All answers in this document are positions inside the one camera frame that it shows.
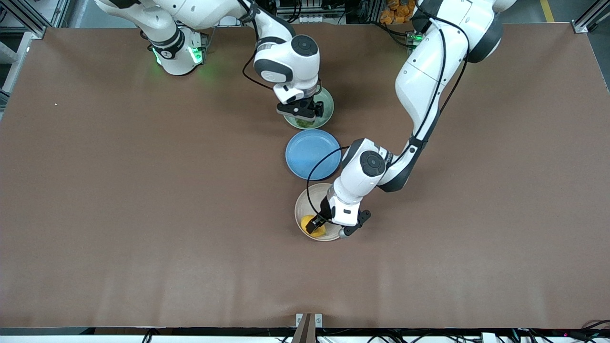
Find yellow lemon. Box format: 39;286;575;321
301;214;327;238

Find pale green plate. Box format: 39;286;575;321
284;86;335;130

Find beige plate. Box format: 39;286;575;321
295;182;345;242

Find blue plate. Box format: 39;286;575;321
285;129;342;181

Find black equipment rack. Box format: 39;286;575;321
275;0;382;25

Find orange packets pile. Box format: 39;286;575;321
380;0;416;25

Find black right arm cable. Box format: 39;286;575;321
242;0;277;91

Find black base cables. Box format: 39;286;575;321
376;21;411;48

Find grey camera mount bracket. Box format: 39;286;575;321
295;313;323;343

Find aluminium frame profile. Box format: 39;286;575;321
0;0;72;39
571;0;610;34
0;31;32;120

